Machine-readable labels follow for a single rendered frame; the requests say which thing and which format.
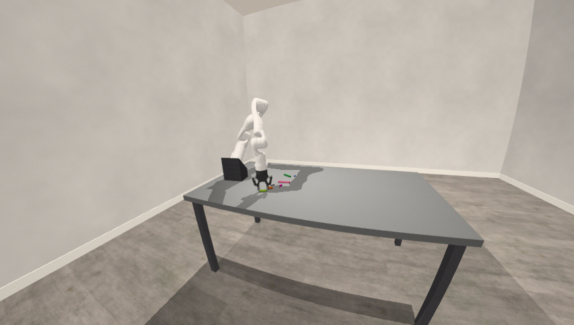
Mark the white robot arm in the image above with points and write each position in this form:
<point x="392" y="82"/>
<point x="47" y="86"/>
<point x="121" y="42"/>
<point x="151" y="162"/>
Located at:
<point x="255" y="122"/>

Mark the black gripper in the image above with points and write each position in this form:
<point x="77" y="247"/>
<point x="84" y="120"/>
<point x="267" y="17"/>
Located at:
<point x="262" y="176"/>

